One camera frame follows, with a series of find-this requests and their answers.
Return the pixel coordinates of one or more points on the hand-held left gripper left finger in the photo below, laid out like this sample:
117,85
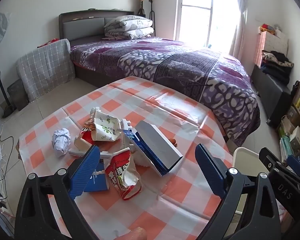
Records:
86,171

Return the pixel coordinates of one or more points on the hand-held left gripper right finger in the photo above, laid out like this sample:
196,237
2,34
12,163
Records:
210,170

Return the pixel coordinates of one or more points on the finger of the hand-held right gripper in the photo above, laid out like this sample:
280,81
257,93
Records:
296,165
268,156

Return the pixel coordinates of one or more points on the white plastic bin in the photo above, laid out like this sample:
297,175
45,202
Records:
245,157

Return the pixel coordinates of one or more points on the red white bag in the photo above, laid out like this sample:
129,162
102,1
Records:
121,170

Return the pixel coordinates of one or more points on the small blue carton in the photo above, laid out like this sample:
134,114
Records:
97,182

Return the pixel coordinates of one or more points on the stack of booklets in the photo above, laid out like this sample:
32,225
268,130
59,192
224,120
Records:
288,135

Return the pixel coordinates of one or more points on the red white packet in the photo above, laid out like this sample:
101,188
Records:
86,140

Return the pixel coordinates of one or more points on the crumpled white paper ball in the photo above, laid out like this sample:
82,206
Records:
61,141

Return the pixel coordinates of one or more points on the small orange scrap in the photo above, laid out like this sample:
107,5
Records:
174,142

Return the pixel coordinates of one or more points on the brown snack wrapper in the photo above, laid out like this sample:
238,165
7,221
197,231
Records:
89,126

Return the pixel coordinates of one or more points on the crushed green print paper cup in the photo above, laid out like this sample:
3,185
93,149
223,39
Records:
107,127

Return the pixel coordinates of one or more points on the blue white cardboard box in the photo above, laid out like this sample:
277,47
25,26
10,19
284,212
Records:
155,147

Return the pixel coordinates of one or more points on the wooden bookshelf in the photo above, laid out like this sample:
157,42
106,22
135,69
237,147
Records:
296,102

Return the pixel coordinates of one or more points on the black bench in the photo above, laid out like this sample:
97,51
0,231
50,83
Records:
272,92

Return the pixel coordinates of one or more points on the black bag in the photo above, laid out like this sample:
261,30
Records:
295,88

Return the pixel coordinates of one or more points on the pale orange rounded object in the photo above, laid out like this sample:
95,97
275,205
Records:
137,234

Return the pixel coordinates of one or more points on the orange checked tablecloth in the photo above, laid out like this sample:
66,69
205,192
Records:
130,100

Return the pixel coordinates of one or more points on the white power strip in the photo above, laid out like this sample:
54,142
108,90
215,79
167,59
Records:
1,204

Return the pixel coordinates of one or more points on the pile of dark clothes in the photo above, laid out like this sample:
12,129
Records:
277,65

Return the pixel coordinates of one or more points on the dark grey board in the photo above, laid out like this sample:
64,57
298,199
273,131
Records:
17,93

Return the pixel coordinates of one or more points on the purple patterned blanket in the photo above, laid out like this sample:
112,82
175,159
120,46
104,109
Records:
180,65

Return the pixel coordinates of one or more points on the pink white storage cabinet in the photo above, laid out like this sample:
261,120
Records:
276,42

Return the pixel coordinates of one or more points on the red yellow toys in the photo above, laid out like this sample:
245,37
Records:
267,27

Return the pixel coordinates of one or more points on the red cloth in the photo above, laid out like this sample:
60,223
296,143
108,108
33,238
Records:
48,43

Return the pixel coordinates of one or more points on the white curtain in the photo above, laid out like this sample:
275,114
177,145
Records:
240,17

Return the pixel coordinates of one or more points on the dark wooden bed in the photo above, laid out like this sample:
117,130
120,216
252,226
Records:
85,27

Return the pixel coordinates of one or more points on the folded white patterned quilt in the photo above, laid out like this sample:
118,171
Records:
135,33

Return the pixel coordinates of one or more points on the folded white duvet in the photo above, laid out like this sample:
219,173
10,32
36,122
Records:
130,22

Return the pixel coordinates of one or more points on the window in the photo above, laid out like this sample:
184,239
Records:
202,12

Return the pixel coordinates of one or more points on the black coat stand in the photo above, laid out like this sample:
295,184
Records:
150,12

